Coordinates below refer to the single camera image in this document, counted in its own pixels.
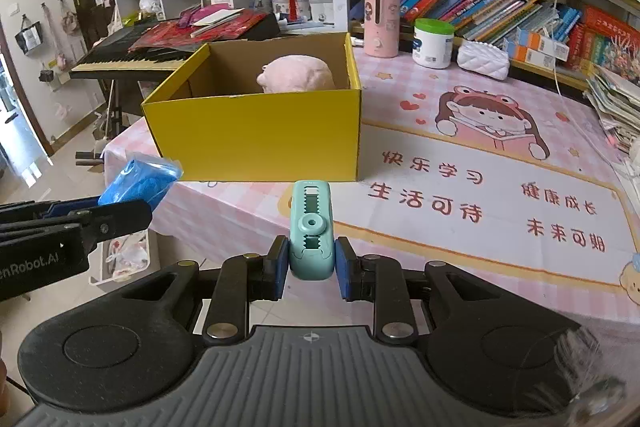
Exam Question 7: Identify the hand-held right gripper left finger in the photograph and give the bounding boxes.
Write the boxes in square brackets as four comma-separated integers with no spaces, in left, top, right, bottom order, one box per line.
[117,234,292,342]

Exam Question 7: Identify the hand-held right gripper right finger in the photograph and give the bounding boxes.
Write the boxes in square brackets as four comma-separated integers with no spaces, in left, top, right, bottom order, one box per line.
[334,234,506,342]

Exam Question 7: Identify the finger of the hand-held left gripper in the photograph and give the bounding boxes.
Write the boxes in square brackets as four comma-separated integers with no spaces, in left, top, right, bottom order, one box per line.
[0,198,154,254]
[0,198,103,224]

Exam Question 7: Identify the blue plastic bag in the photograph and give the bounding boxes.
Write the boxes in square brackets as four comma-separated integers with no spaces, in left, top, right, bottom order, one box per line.
[98,154,184,214]

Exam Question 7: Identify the teal plastic clip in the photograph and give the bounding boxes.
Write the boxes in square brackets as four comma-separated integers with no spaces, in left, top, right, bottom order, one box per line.
[289,179,337,281]

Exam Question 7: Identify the yellow cardboard box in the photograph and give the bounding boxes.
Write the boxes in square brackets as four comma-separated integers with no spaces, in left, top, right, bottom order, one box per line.
[141,32,363,183]

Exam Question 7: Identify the pink plush toy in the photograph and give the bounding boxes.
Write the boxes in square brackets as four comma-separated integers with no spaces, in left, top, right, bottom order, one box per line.
[256,54,335,94]

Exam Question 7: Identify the white plastic basket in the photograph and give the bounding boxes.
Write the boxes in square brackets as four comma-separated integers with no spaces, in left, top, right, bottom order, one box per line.
[102,231,151,284]

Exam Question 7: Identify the keyboard stand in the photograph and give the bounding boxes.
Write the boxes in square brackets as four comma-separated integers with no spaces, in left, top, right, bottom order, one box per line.
[75,79,127,168]

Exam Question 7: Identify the pink printed tablecloth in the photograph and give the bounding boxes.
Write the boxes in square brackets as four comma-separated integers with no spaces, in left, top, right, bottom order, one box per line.
[102,39,640,325]

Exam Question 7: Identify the black electronic keyboard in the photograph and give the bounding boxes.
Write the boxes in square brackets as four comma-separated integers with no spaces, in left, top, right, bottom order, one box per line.
[69,12,281,80]

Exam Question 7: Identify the hanging black tote bag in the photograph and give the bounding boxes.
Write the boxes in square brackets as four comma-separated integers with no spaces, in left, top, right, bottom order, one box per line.
[15,13,44,56]

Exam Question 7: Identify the white jar green lid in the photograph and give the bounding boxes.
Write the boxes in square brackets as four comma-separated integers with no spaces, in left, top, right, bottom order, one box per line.
[412,18,456,70]

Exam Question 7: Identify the pink cylindrical humidifier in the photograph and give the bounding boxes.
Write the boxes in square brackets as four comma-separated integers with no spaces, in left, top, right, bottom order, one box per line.
[363,0,403,58]

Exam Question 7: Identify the white quilted pouch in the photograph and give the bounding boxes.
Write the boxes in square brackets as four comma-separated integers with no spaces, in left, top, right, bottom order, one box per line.
[456,39,511,80]

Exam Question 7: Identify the orange and blue small boxes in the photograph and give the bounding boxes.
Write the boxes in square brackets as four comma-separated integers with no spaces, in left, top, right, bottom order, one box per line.
[506,27,571,71]

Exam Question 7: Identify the stack of magazines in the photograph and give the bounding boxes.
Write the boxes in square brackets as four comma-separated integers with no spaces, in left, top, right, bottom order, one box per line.
[584,67,640,154]

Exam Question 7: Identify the red boxed book set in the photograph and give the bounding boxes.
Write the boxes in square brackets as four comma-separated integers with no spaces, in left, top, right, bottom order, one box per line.
[565,5,640,74]

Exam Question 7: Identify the white charging cable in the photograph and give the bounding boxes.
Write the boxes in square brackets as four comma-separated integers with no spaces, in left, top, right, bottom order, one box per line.
[549,0,640,188]

